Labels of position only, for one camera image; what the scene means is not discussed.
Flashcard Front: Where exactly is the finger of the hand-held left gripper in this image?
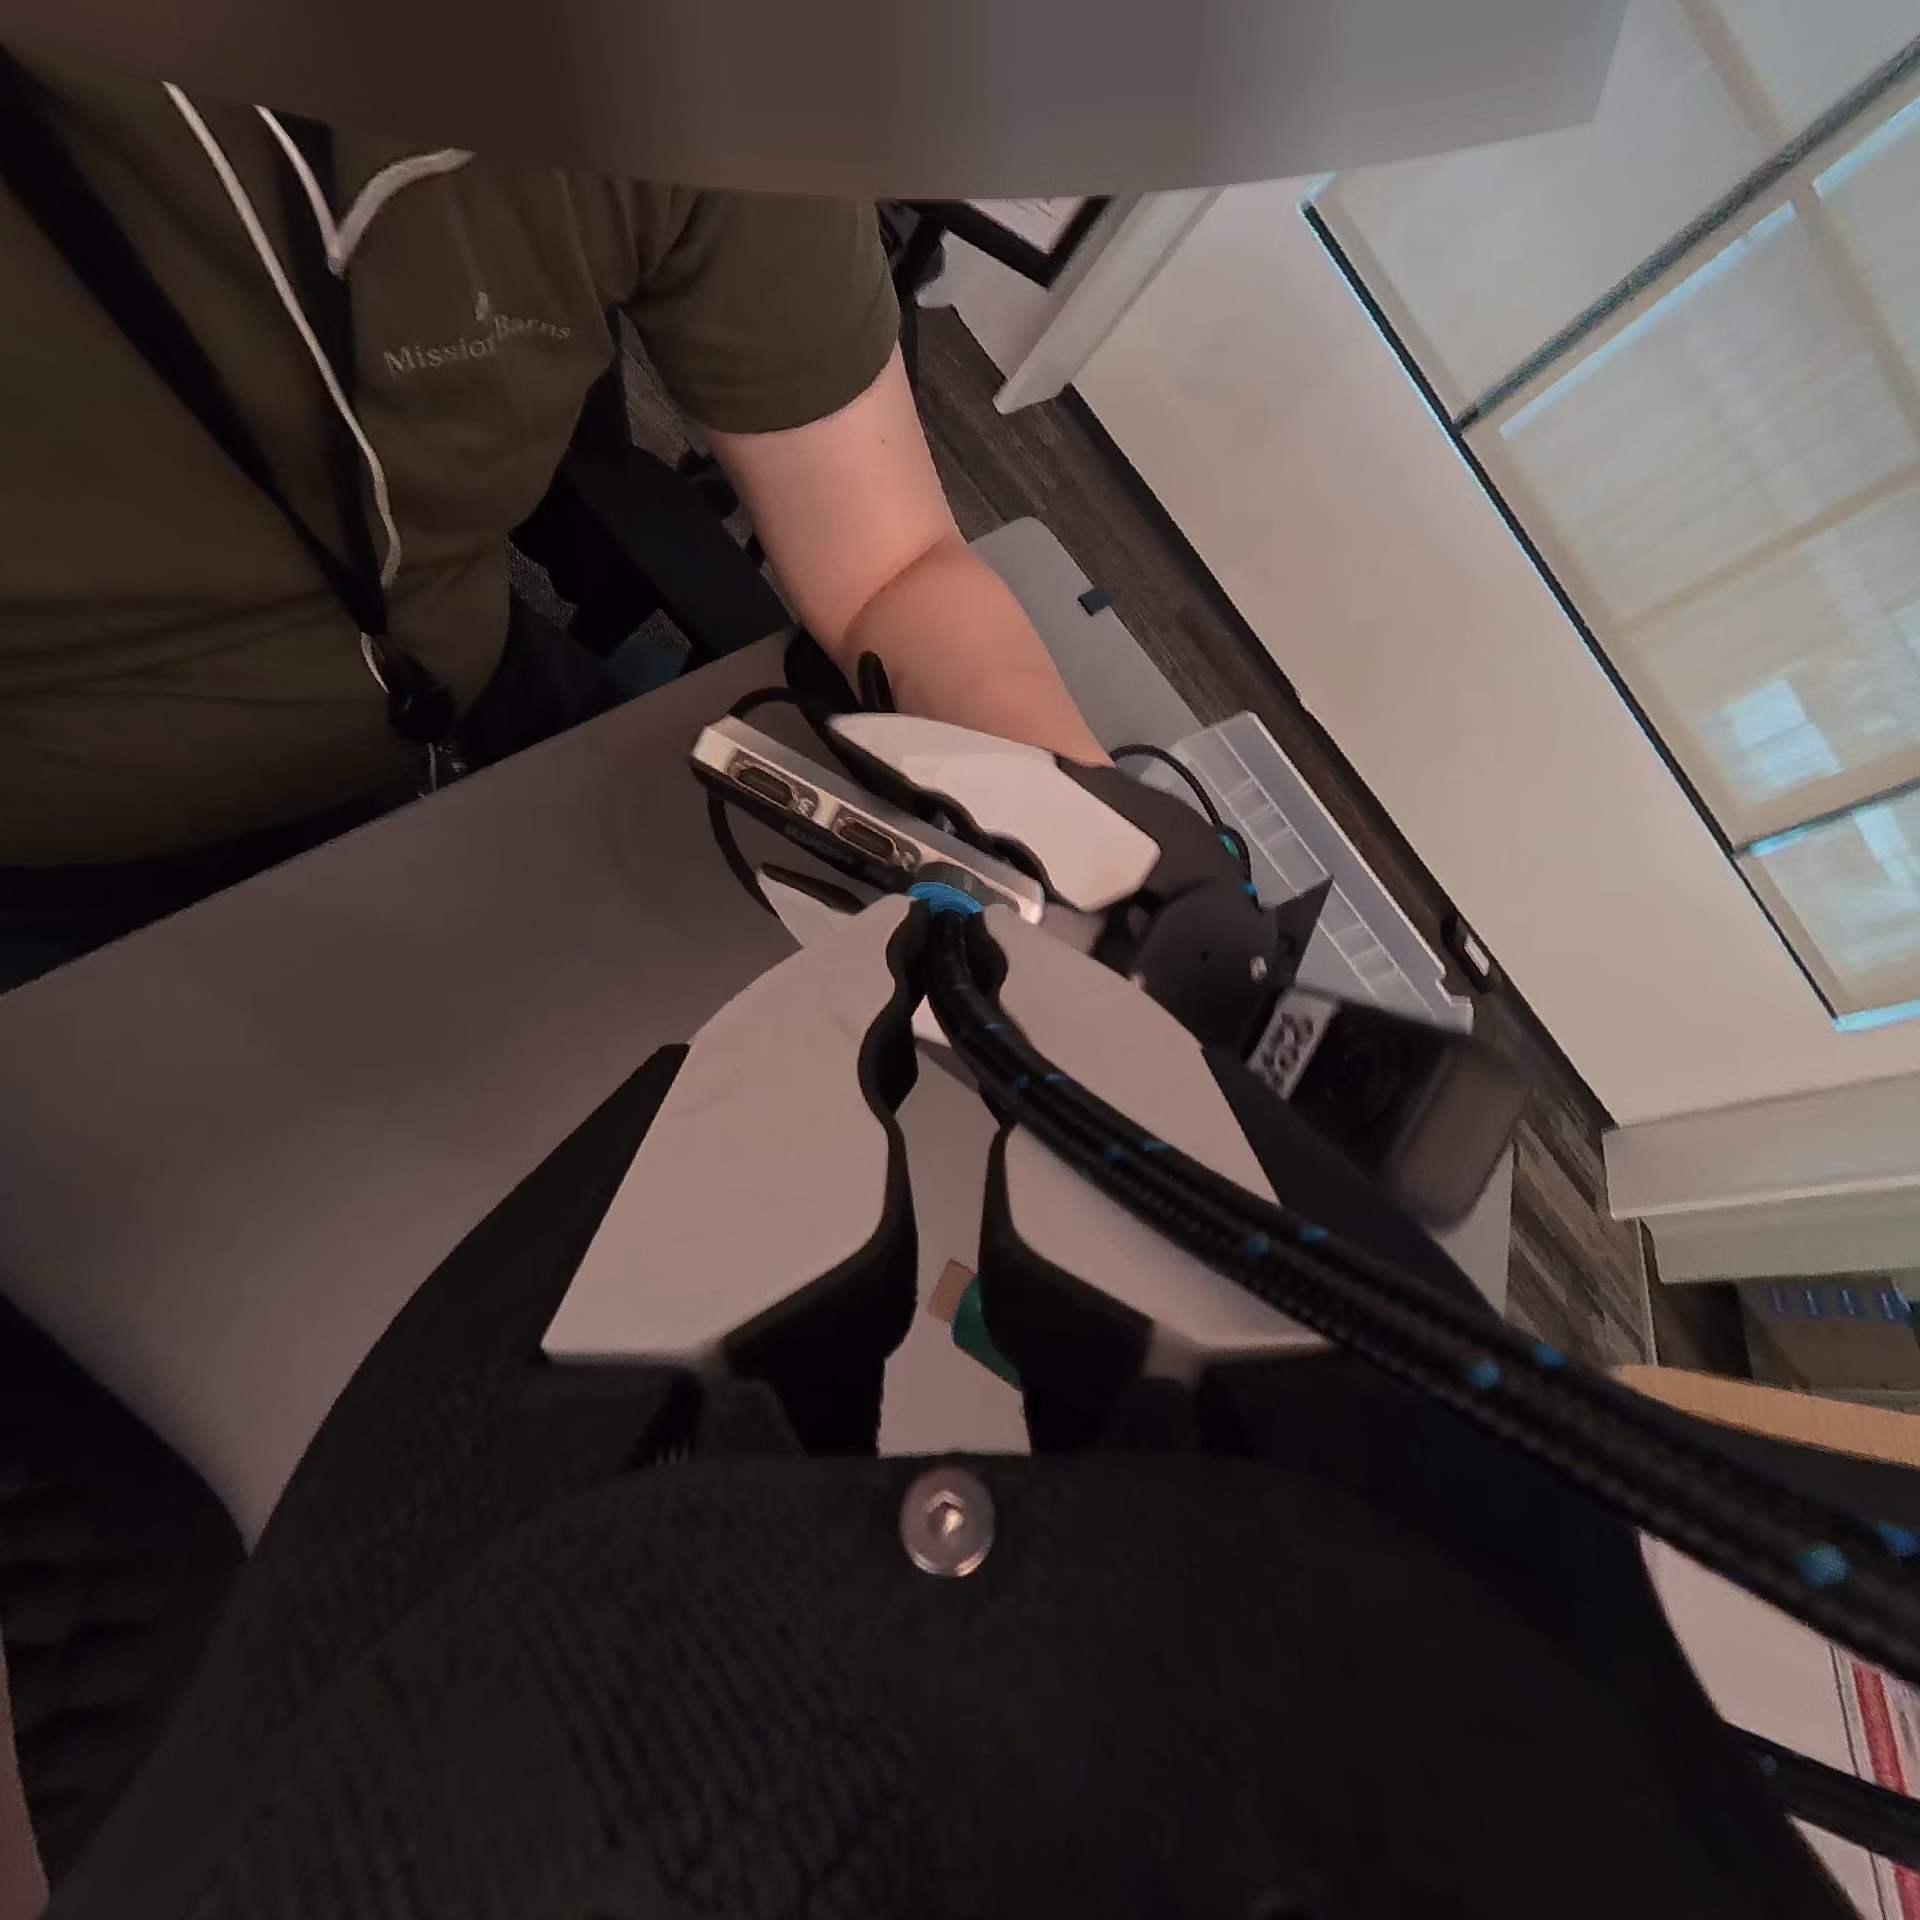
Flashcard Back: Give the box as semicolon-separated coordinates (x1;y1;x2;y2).
757;856;890;955
826;711;1169;911

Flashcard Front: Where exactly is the round wooden table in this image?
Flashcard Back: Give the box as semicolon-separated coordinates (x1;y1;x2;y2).
1611;1358;1920;1470

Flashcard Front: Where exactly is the clear plastic bin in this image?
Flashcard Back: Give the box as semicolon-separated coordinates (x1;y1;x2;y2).
1155;711;1489;1038

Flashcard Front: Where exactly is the black lanyard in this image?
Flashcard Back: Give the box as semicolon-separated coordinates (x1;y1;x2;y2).
0;45;473;789

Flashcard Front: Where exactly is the person's torso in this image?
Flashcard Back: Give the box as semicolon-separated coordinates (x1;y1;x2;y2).
0;58;903;991

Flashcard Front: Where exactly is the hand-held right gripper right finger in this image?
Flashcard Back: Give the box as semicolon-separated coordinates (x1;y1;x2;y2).
937;936;1328;1449

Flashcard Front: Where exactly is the window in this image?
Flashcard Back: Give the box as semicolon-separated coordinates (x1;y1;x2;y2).
1305;0;1920;1038

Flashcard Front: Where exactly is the silver multiport adapter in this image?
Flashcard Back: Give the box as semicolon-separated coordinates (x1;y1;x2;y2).
691;718;1051;923

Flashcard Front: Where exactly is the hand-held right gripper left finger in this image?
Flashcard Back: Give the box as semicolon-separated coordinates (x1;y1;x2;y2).
538;928;921;1453

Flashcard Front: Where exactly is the white cord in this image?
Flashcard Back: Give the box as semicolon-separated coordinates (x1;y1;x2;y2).
163;81;480;593

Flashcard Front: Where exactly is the clear framed sheet red label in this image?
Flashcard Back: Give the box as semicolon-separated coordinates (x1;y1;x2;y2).
1823;1640;1920;1824

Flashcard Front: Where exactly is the black office chair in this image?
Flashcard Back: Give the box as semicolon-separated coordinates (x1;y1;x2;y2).
508;368;797;706

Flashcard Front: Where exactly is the black braided cable green plug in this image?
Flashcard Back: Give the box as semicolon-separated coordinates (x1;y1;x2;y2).
884;862;1920;1688

